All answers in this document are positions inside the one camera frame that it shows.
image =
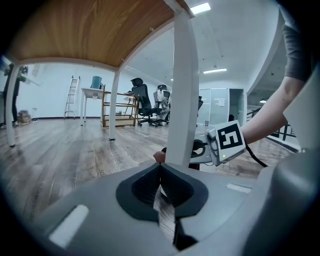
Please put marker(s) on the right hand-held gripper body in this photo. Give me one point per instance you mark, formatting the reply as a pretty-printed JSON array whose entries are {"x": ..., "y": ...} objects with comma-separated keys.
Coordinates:
[{"x": 230, "y": 140}]

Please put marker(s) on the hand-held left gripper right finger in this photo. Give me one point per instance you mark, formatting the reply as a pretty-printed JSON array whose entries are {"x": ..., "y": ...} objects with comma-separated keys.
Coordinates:
[{"x": 220, "y": 200}]

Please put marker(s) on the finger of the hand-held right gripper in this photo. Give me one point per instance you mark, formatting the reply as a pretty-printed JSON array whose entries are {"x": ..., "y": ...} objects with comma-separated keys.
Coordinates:
[
  {"x": 206, "y": 158},
  {"x": 202, "y": 137}
]

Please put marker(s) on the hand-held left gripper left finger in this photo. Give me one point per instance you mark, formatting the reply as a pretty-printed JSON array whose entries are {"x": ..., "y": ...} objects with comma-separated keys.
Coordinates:
[{"x": 100, "y": 212}]

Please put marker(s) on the person's right forearm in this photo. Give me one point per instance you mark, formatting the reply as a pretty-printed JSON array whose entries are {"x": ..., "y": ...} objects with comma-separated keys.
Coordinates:
[{"x": 270, "y": 112}]

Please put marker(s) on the wooden table with white legs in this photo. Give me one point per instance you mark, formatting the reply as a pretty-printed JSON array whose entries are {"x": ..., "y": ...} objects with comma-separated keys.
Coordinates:
[{"x": 87, "y": 30}]

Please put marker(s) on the paper sheet on glass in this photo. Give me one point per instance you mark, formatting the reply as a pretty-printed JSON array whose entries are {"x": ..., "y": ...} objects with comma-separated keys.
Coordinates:
[{"x": 221, "y": 102}]

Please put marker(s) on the plastic-wrapped grey office chair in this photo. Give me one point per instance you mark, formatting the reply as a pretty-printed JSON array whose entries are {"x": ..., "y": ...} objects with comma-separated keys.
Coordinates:
[{"x": 162, "y": 100}]

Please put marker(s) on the black metal rack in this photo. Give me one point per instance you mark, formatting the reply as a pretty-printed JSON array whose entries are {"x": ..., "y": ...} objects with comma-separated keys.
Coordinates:
[{"x": 286, "y": 130}]

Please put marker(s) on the ceiling light strip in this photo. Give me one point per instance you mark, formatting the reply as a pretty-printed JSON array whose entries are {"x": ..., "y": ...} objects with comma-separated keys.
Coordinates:
[
  {"x": 200, "y": 8},
  {"x": 215, "y": 71}
]

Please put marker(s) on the black office chair with headrest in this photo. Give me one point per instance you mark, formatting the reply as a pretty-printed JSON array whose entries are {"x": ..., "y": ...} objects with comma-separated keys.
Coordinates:
[{"x": 143, "y": 97}]

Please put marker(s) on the wooden shelf rack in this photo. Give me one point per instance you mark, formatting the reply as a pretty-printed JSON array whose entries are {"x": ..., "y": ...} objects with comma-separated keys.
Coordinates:
[{"x": 117, "y": 122}]

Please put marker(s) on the person's grey shirt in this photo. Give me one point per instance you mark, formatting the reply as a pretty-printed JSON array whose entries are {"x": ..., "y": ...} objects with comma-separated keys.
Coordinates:
[{"x": 297, "y": 50}]

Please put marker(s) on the aluminium ladder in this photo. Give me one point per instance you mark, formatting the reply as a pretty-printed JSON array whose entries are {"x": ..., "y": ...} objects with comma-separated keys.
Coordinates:
[{"x": 76, "y": 100}]

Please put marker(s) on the white side table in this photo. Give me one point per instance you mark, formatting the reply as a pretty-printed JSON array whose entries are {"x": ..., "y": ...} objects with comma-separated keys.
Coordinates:
[{"x": 91, "y": 91}]

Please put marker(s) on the pile of cardboard boxes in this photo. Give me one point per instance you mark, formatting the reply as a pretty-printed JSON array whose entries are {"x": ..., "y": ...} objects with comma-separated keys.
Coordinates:
[{"x": 25, "y": 117}]

